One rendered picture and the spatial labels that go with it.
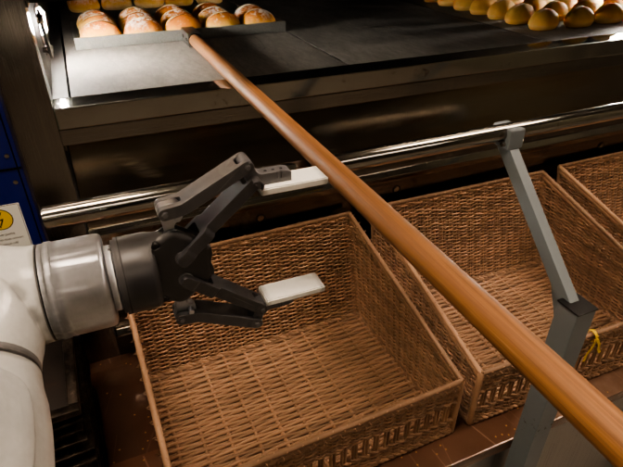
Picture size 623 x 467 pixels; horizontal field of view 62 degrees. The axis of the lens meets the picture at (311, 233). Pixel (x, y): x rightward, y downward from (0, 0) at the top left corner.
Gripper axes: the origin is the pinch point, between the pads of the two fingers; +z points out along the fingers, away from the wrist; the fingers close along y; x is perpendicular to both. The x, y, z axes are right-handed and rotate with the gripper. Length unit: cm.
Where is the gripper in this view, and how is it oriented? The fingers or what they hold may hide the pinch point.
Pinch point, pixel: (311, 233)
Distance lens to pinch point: 56.3
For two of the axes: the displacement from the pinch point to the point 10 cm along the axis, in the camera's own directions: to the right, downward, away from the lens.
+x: 4.0, 4.9, -7.8
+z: 9.2, -2.0, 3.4
